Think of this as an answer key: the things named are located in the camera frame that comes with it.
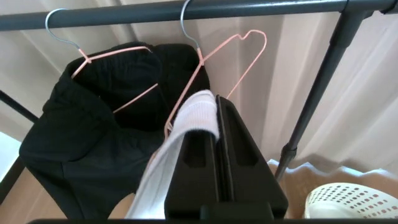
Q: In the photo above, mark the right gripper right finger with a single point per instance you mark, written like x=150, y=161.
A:
x=258, y=186

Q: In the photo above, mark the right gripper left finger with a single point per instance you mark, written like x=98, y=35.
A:
x=186, y=189

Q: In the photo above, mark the white garment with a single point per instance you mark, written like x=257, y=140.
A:
x=196, y=115

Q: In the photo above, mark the black shorts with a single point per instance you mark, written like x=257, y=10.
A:
x=77, y=140

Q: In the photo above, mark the pink clothes hanger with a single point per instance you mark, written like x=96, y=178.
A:
x=84, y=57
x=200, y=57

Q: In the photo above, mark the white laundry basket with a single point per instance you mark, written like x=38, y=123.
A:
x=351, y=202

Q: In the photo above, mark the black clothes rack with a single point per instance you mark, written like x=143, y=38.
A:
x=248, y=9

